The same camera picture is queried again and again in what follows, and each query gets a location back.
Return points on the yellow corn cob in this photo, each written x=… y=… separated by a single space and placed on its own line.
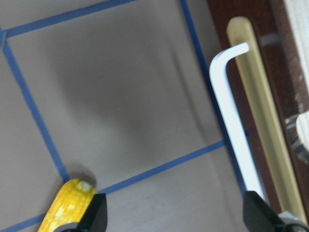
x=69 y=205

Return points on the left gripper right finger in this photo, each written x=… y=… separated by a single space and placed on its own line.
x=258 y=216

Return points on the wooden drawer with white handle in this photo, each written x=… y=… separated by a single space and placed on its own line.
x=262 y=92

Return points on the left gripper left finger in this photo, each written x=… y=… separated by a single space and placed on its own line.
x=95 y=218

